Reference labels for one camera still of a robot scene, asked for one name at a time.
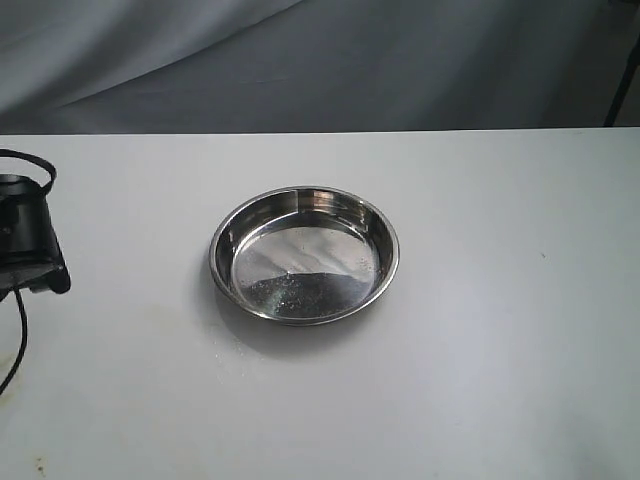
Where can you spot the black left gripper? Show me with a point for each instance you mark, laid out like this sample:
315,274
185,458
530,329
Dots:
31,256

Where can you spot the black stand pole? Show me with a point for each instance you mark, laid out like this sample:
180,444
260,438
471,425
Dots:
623,86

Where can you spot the grey backdrop cloth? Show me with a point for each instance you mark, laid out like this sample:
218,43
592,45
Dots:
102,67

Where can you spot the round stainless steel pan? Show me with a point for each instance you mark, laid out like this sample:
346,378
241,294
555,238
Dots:
304,255

